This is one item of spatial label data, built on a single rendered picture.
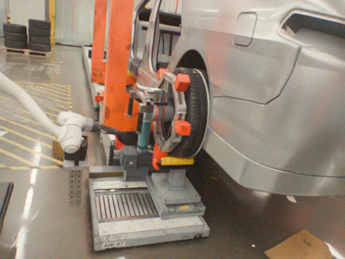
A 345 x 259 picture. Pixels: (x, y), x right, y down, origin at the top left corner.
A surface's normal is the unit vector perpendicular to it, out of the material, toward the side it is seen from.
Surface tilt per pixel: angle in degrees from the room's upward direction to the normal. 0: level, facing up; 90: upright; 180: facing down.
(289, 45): 89
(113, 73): 90
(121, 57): 90
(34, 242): 0
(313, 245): 12
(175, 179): 90
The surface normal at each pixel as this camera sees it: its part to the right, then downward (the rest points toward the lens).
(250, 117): -0.93, -0.02
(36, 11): 0.34, 0.37
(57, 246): 0.15, -0.93
